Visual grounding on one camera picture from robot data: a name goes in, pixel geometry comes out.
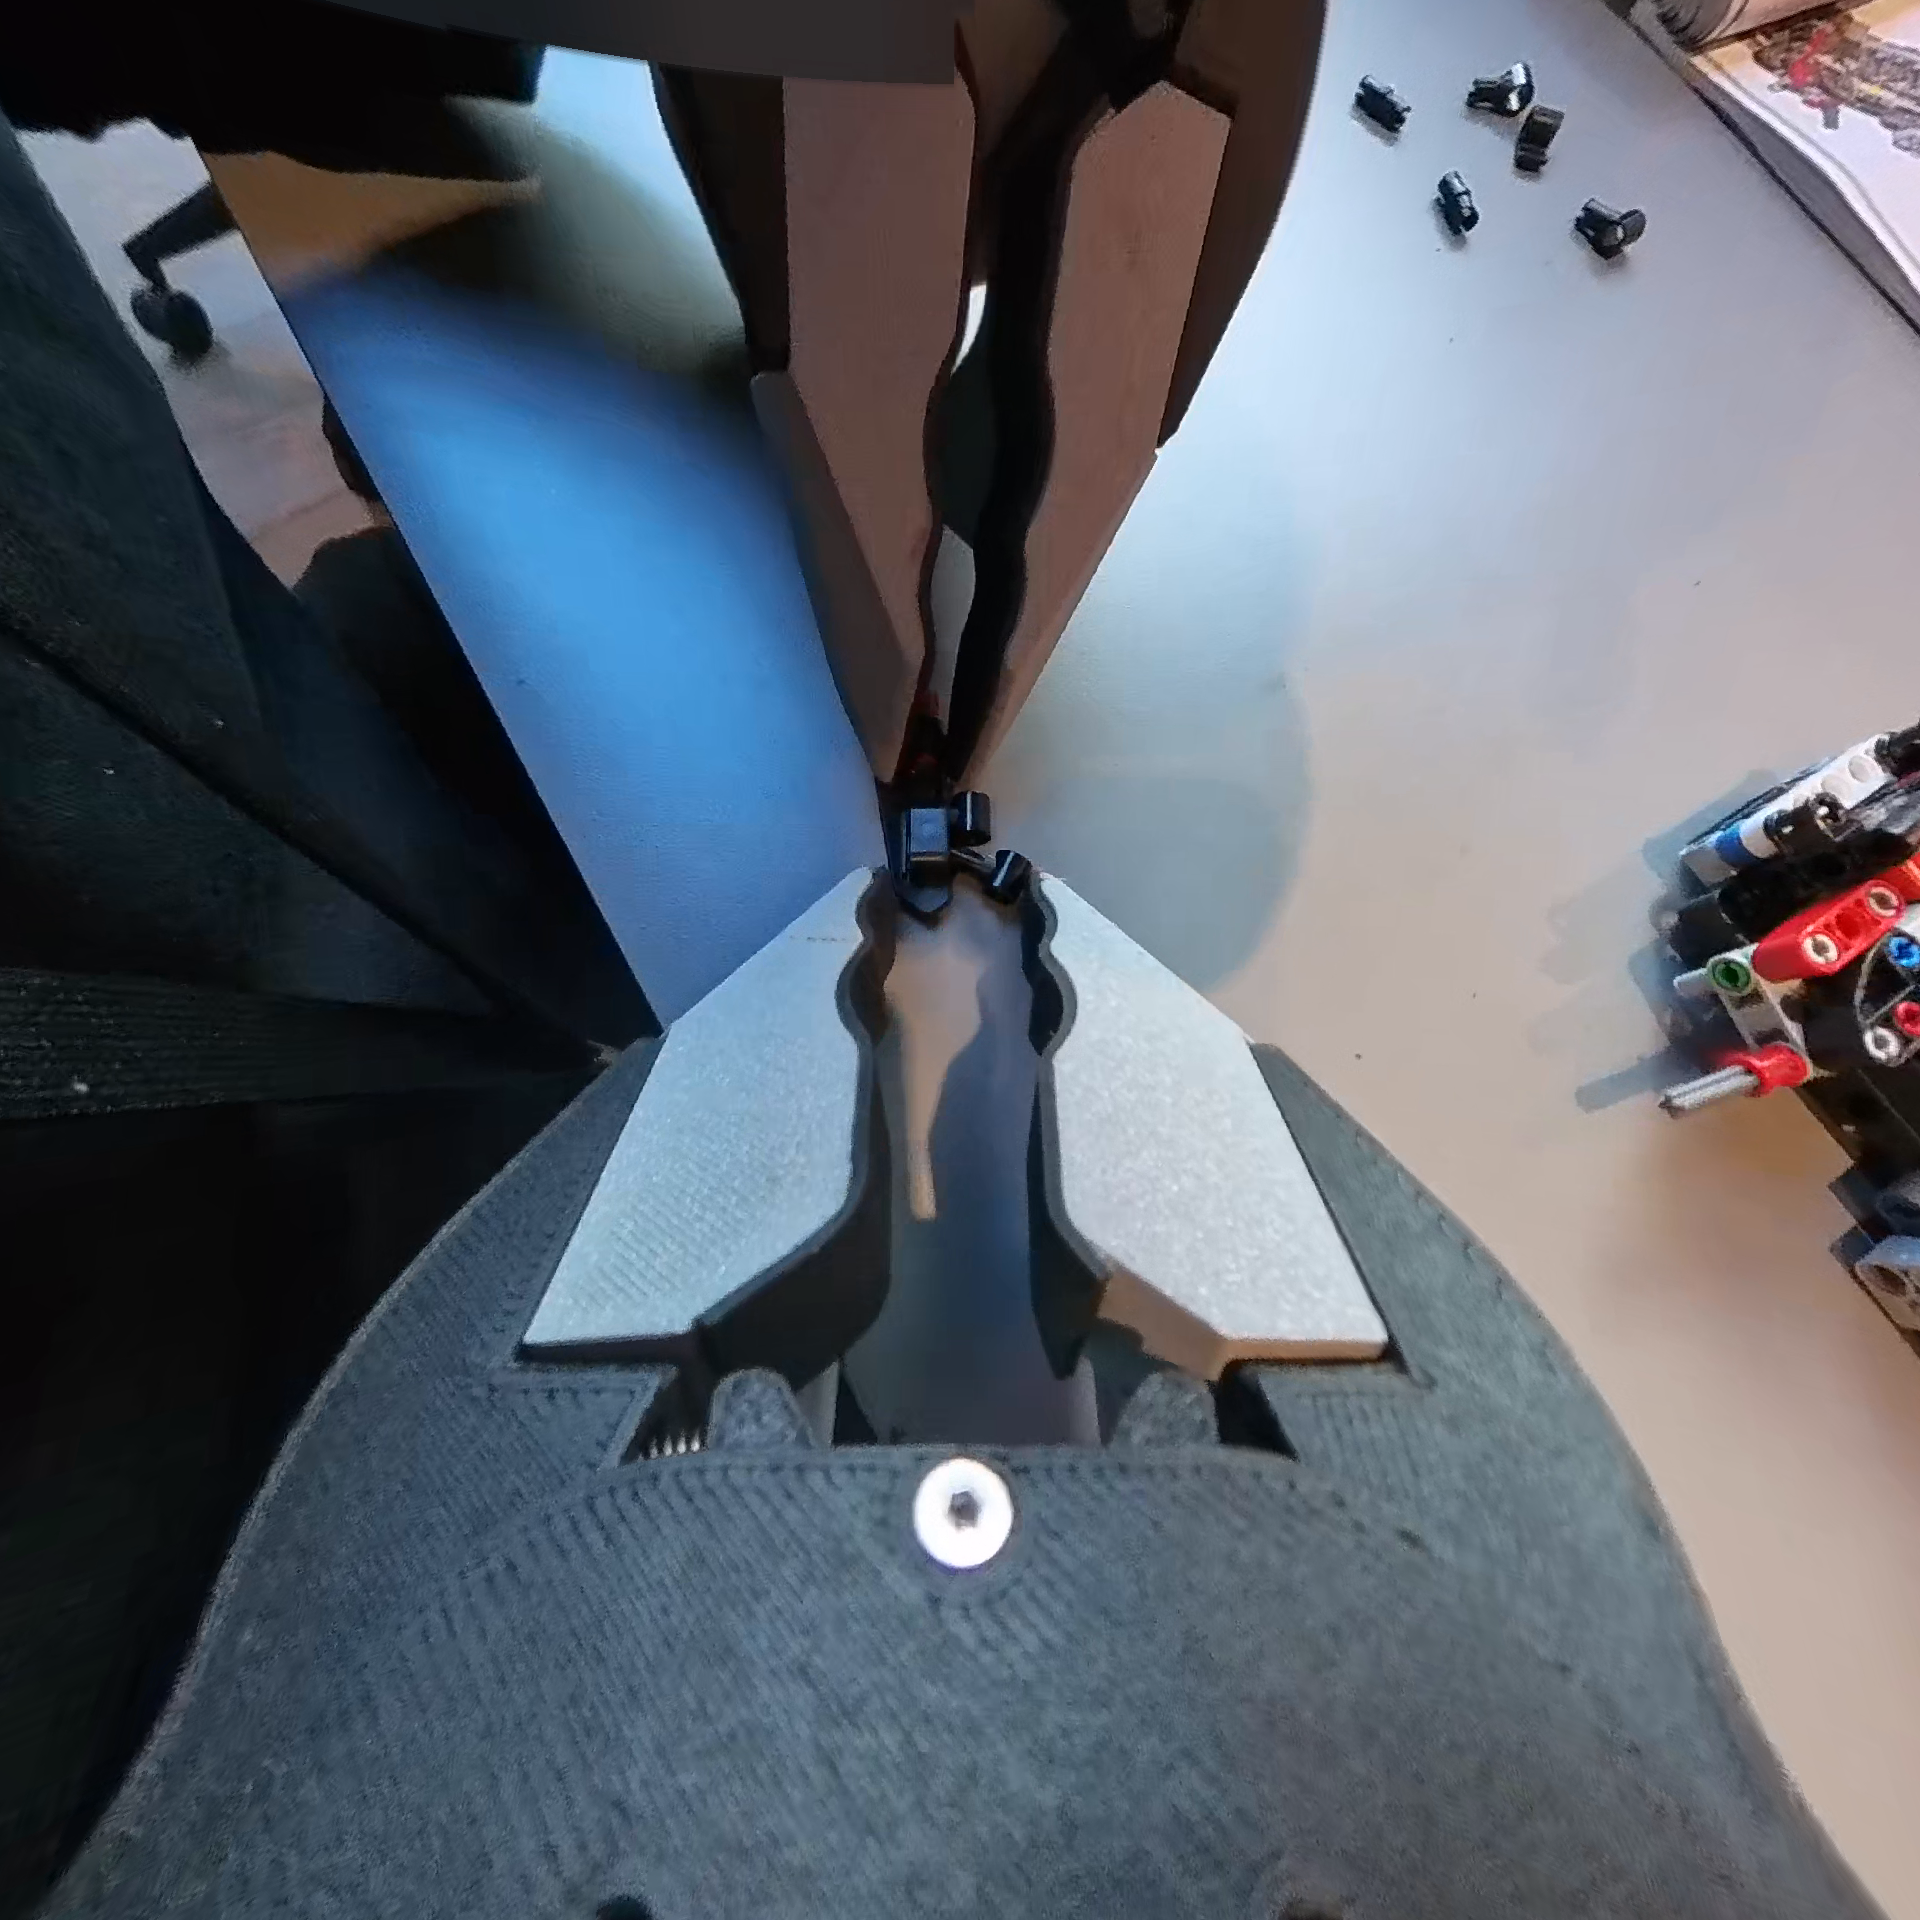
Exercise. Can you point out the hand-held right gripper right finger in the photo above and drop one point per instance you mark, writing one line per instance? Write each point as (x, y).
(1215, 1184)

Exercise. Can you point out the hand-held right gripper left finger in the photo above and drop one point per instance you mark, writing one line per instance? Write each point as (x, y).
(722, 1171)

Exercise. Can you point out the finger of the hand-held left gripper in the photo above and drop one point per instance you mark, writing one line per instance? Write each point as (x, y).
(1110, 329)
(870, 270)

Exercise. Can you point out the black hinged brick piece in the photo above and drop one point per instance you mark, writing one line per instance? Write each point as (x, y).
(922, 849)

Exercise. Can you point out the grey desk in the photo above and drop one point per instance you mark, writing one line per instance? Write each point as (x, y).
(1426, 598)

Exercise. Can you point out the cluster of black connector pieces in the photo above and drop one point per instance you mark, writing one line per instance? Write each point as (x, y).
(1605, 225)

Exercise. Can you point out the open instruction book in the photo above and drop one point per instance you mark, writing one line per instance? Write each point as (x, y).
(1830, 118)

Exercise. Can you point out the toy brick car model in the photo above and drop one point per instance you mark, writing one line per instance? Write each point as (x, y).
(1799, 930)

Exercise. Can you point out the black office chair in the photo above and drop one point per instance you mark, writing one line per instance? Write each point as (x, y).
(173, 315)

